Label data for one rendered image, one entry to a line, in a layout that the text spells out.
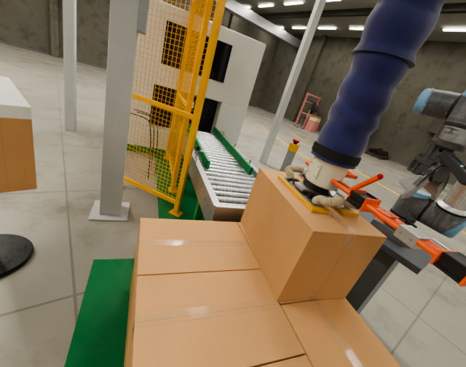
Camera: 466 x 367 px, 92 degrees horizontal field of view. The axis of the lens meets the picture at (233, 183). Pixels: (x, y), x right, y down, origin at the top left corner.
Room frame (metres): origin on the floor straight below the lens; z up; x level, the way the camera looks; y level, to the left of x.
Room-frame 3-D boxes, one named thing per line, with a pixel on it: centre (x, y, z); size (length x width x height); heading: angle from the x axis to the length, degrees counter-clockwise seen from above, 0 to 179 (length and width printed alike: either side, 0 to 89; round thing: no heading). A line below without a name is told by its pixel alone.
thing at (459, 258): (0.56, -0.66, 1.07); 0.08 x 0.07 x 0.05; 24
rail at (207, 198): (2.35, 0.56, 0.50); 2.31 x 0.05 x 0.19; 26
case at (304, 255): (1.10, -0.42, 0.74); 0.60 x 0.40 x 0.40; 22
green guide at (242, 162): (2.93, 0.17, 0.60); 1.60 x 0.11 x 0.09; 26
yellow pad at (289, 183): (1.07, -0.34, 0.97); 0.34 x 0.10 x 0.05; 24
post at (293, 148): (2.17, -0.45, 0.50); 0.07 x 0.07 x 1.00; 26
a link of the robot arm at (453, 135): (0.75, -0.60, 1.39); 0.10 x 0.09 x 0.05; 114
